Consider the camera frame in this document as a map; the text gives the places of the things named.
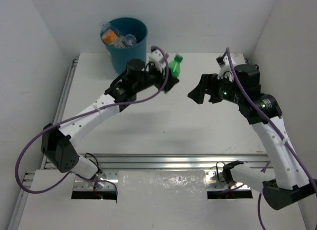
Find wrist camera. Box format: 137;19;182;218
149;47;169;72
216;55;236;80

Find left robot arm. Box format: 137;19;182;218
42;59;180;179

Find green plastic bottle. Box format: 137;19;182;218
168;54;183;79

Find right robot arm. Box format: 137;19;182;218
188;64;315;210

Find clear bottle blue cap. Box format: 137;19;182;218
99;21;124;44

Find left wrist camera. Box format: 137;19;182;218
149;47;169;72

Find orange bottle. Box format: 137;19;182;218
101;29;125;48

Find aluminium front rail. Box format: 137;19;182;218
94;153;268;170

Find teal plastic bin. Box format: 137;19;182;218
102;17;148;74

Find clear bottle blue label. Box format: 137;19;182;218
124;34;137;47

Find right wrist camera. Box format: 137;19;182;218
216;55;236;80

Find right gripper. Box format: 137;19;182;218
189;71;244;104

